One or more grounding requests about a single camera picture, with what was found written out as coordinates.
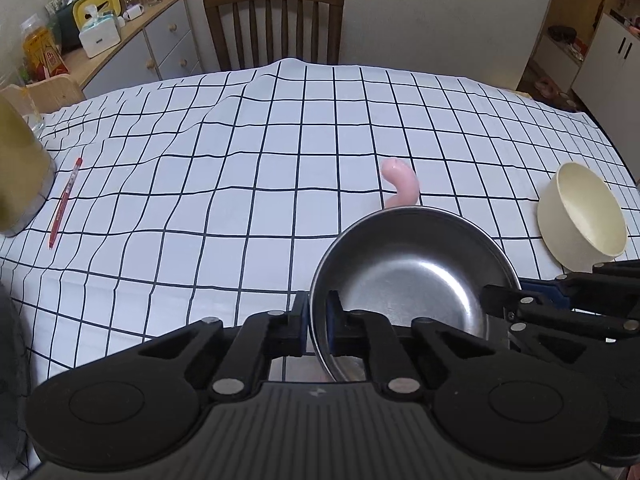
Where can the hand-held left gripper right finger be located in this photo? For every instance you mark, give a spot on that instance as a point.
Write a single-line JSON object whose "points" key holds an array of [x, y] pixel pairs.
{"points": [[334, 322]]}

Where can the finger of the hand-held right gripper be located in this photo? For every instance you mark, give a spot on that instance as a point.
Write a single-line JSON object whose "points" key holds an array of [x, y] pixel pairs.
{"points": [[605, 287], [550, 317]]}

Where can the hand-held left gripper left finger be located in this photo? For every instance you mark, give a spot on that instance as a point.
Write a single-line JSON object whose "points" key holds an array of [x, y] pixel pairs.
{"points": [[301, 322]]}

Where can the cream bowl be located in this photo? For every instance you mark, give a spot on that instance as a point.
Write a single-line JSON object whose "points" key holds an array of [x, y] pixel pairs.
{"points": [[580, 220]]}

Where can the white checkered tablecloth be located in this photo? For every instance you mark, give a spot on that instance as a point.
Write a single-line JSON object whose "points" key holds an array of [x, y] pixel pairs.
{"points": [[225, 170]]}

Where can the white cupboard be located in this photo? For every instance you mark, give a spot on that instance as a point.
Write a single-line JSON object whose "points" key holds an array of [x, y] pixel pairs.
{"points": [[607, 60]]}

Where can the red pen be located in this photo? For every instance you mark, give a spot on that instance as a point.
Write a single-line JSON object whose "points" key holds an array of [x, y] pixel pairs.
{"points": [[66, 202]]}

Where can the black pot with glass lid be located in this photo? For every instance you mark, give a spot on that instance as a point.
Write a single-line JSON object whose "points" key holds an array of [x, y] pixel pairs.
{"points": [[9, 375]]}

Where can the wooden chair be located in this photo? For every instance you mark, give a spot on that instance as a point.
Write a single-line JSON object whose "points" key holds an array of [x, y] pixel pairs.
{"points": [[275, 25]]}

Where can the wooden cabinet with grey drawers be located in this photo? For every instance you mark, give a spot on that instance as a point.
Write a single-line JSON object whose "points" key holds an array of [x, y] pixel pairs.
{"points": [[165, 45]]}

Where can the gold thermos jug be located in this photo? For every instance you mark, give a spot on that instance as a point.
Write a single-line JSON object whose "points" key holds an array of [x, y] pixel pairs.
{"points": [[20, 175]]}

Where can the light wooden rack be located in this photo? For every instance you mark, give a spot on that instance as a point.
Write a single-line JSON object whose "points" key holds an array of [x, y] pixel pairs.
{"points": [[47, 92]]}

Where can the white box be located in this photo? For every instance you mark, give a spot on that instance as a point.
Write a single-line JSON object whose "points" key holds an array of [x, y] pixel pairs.
{"points": [[100, 39]]}

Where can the small white cup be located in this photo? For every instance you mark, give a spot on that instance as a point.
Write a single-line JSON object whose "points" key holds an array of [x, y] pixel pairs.
{"points": [[133, 10]]}

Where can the orange jar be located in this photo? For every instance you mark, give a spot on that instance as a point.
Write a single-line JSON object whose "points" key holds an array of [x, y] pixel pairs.
{"points": [[42, 52]]}

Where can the yellow box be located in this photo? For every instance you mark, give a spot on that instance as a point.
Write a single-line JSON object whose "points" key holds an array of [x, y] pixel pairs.
{"points": [[97, 7]]}

